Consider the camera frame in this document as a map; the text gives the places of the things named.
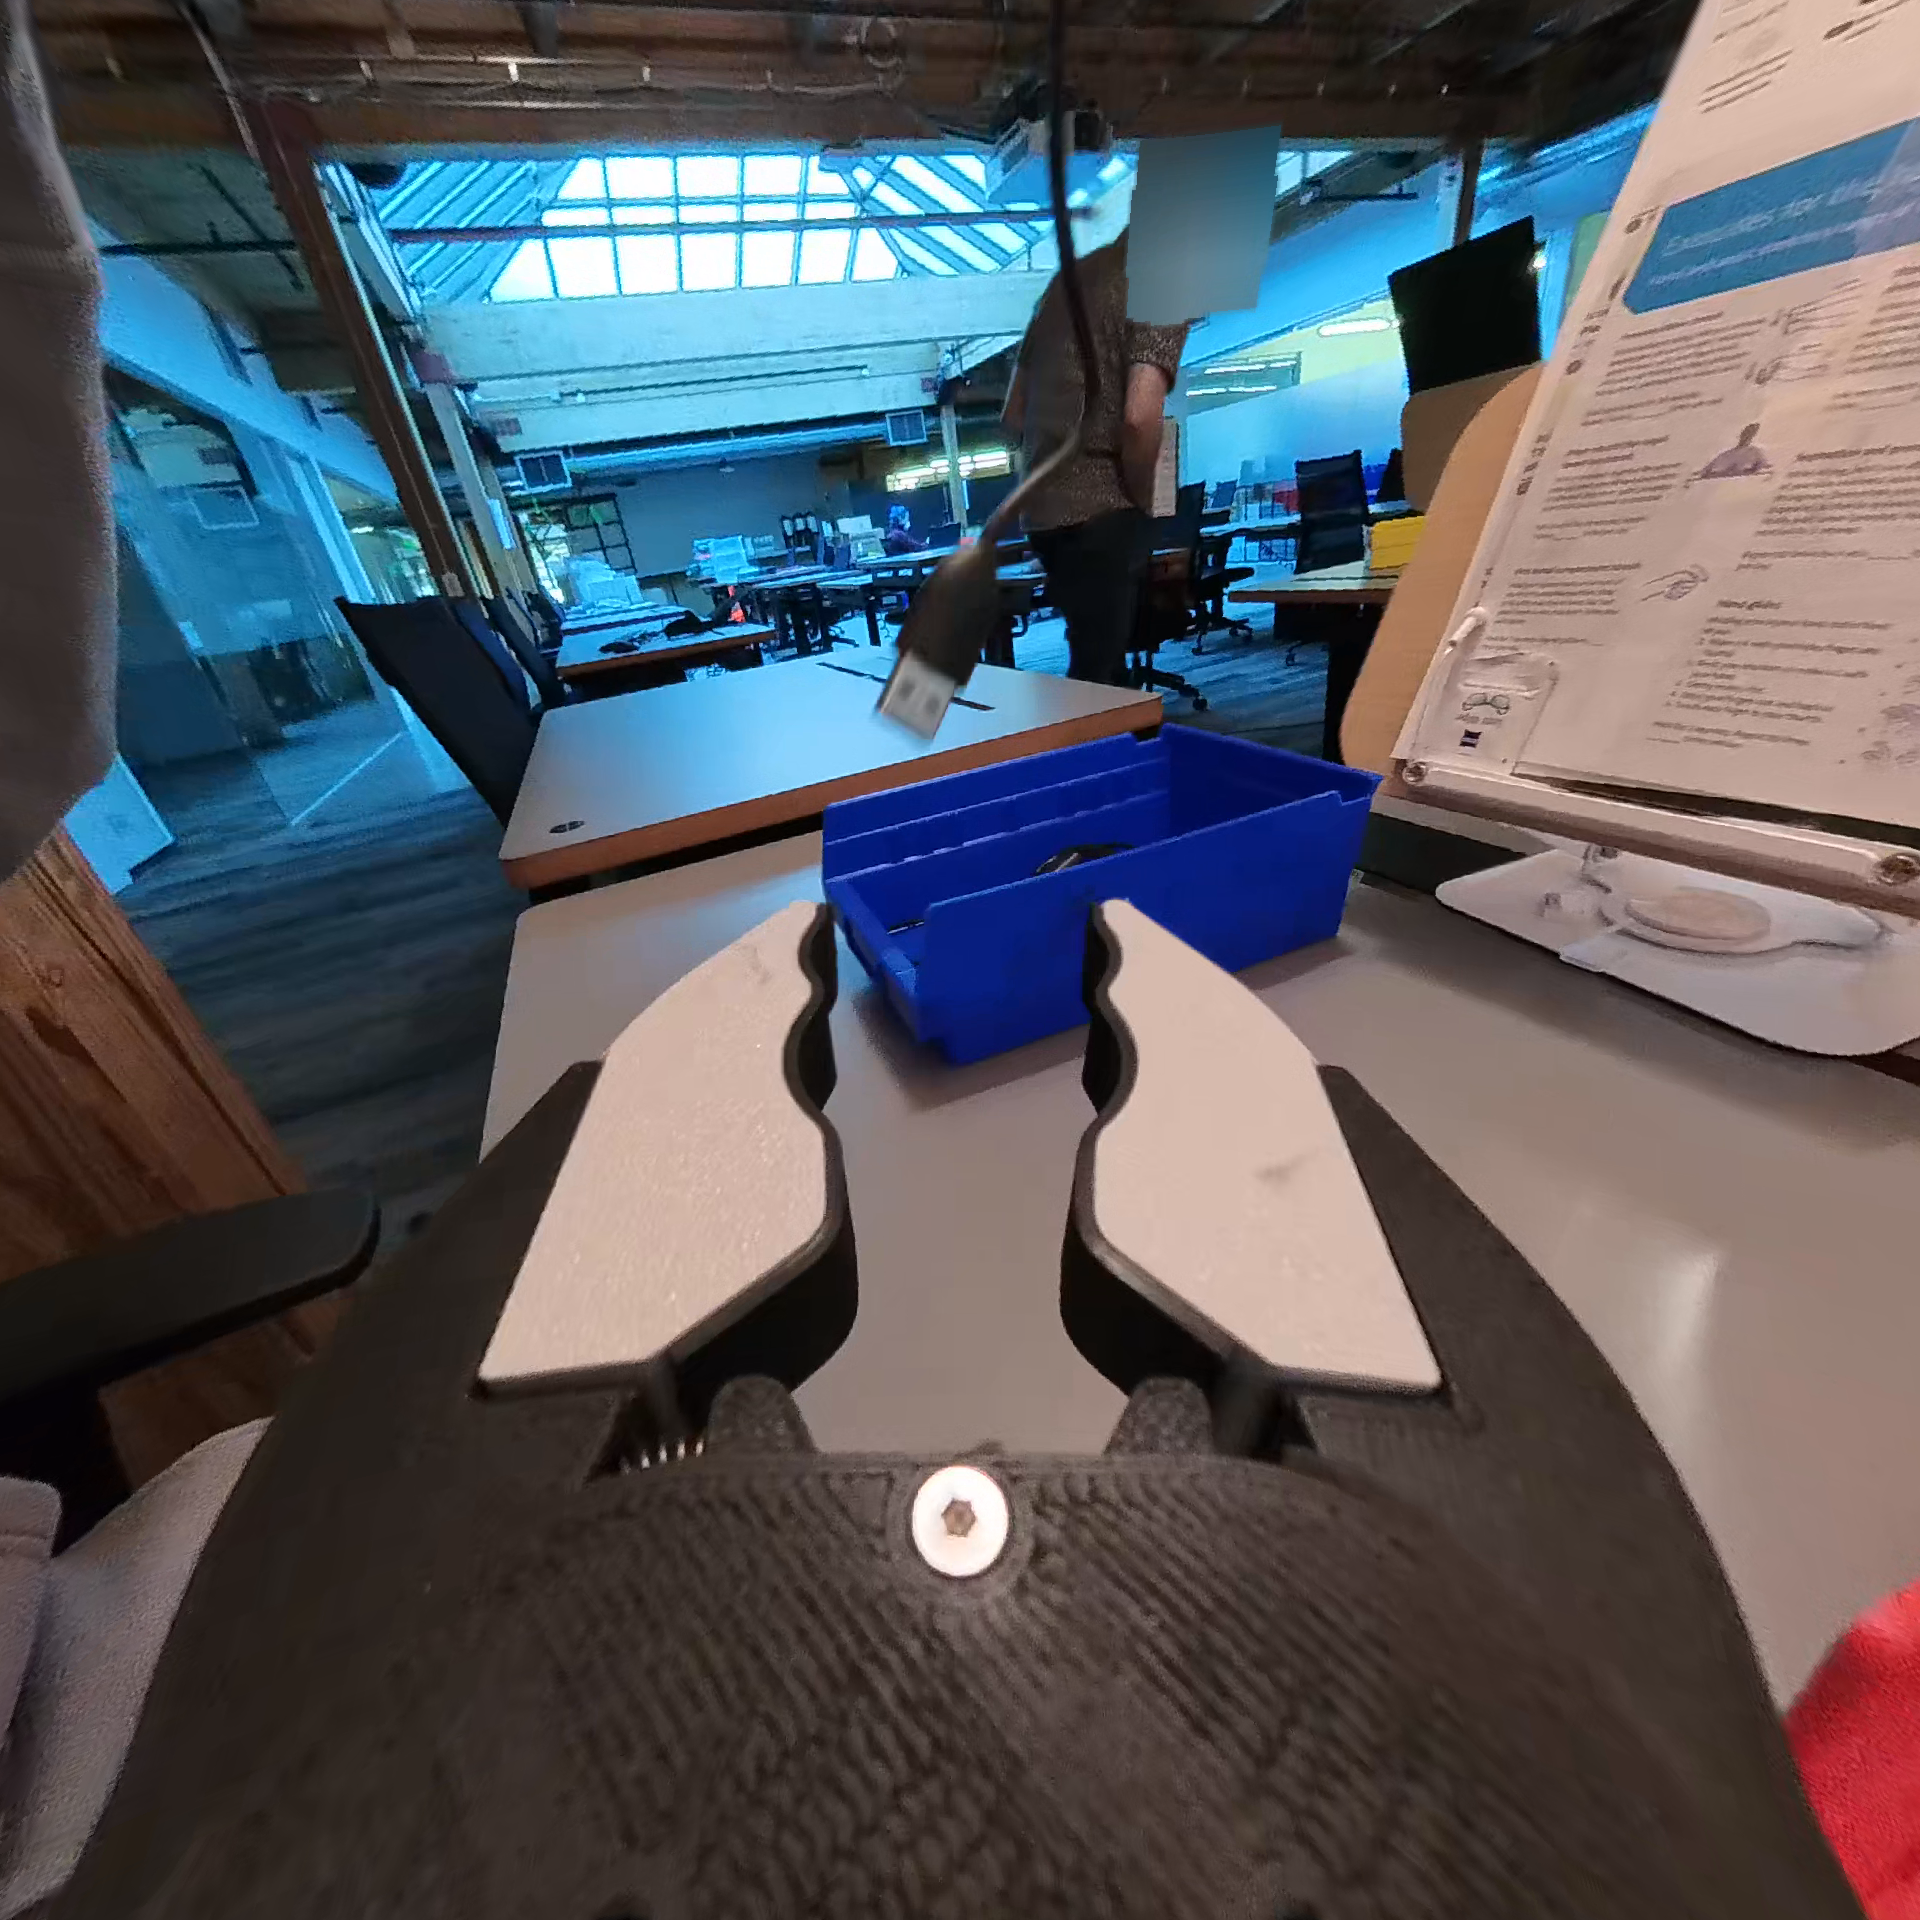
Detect wooden post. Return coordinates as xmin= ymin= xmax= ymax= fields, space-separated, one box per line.
xmin=0 ymin=829 xmax=355 ymax=1478

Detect row of office desks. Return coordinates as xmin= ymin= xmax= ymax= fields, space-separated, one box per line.
xmin=557 ymin=496 xmax=1403 ymax=759

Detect black monitor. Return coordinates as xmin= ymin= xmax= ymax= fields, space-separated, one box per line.
xmin=1387 ymin=217 xmax=1549 ymax=408

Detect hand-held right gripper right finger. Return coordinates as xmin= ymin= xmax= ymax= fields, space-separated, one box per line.
xmin=1063 ymin=896 xmax=1445 ymax=1404

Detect red plastic bin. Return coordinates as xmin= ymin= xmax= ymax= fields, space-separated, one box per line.
xmin=1784 ymin=1581 xmax=1920 ymax=1920

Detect blue plastic bin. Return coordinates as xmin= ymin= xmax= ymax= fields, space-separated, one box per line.
xmin=823 ymin=725 xmax=1383 ymax=1066

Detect wood edged grey table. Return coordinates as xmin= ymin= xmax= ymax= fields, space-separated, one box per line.
xmin=498 ymin=652 xmax=1169 ymax=896

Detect printed instruction sheet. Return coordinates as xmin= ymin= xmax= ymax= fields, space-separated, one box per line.
xmin=1392 ymin=0 xmax=1920 ymax=834

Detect dark blue office chair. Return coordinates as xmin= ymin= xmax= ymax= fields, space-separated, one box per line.
xmin=334 ymin=593 xmax=570 ymax=825

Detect black chair armrest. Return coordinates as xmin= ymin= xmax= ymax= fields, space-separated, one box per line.
xmin=0 ymin=1188 xmax=379 ymax=1548

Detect thin black usb cable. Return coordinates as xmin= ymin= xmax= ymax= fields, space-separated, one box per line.
xmin=874 ymin=0 xmax=1089 ymax=740

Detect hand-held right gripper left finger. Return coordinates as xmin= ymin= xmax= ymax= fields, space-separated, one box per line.
xmin=479 ymin=901 xmax=861 ymax=1404

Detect glass skylight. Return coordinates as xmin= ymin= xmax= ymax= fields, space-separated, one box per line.
xmin=376 ymin=150 xmax=1058 ymax=301

